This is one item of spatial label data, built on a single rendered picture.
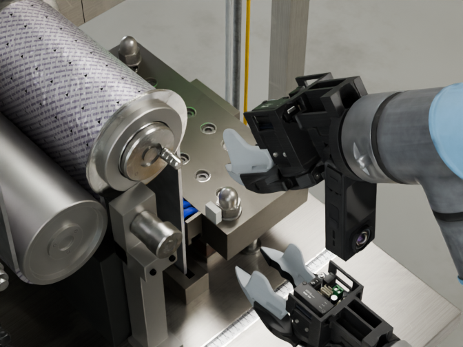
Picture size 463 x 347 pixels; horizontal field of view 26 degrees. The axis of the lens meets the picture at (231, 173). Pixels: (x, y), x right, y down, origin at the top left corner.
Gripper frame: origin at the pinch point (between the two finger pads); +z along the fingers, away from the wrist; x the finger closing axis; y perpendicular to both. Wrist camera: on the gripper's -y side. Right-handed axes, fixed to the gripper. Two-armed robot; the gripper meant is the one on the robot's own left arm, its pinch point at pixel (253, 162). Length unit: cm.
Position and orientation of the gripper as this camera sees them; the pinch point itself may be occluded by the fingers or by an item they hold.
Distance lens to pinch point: 101.4
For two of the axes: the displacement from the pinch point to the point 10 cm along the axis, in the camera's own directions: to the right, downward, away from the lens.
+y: -4.4, -8.6, -2.7
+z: -5.2, 0.0, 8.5
